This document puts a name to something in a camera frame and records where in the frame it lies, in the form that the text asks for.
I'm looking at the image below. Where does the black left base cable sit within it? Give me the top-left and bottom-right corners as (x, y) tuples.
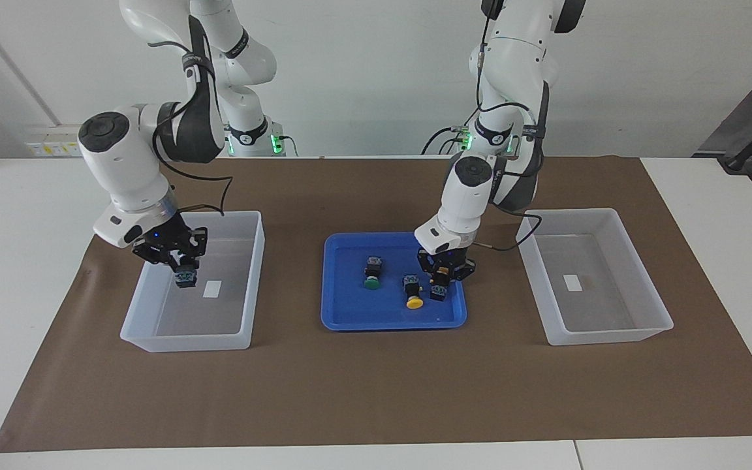
(422, 127), (468, 156)

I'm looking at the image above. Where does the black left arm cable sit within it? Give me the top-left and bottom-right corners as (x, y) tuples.
(469, 39), (550, 252)

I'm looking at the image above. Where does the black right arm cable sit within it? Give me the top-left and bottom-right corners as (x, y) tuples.
(144, 16), (233, 217)

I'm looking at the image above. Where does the blue plastic tray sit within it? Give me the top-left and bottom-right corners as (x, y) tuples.
(321, 231), (468, 332)

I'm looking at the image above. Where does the translucent white plastic box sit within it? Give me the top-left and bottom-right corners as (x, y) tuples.
(119, 210), (266, 353)
(516, 208), (674, 347)

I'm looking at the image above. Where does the yellow mushroom push button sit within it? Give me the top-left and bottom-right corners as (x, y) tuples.
(402, 273), (425, 309)

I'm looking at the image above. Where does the white wall socket box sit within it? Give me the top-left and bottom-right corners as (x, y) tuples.
(25, 124), (89, 157)

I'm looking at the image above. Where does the brown table mat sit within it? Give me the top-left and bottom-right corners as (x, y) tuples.
(0, 157), (752, 453)

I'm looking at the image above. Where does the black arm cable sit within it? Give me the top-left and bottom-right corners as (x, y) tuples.
(469, 39), (550, 252)
(144, 16), (233, 217)

